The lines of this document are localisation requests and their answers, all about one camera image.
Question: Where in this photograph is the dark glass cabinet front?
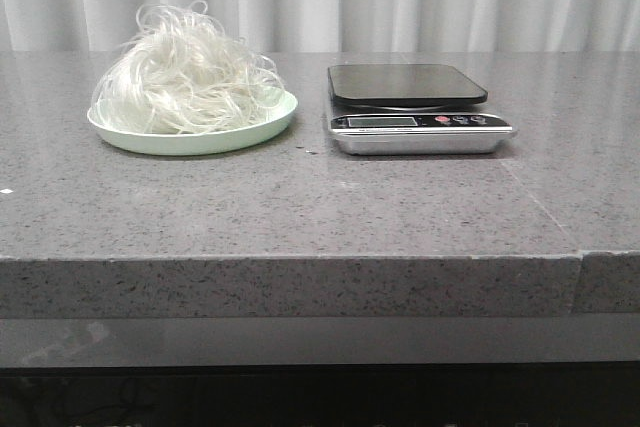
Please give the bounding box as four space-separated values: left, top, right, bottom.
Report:
1 314 639 426

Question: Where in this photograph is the black silver kitchen scale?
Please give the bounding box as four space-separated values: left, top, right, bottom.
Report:
327 64 516 156

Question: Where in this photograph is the white vermicelli noodle bundle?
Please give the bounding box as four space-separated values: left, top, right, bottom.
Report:
91 0 285 135

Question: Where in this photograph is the light green round plate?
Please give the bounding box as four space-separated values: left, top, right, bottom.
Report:
87 91 298 156

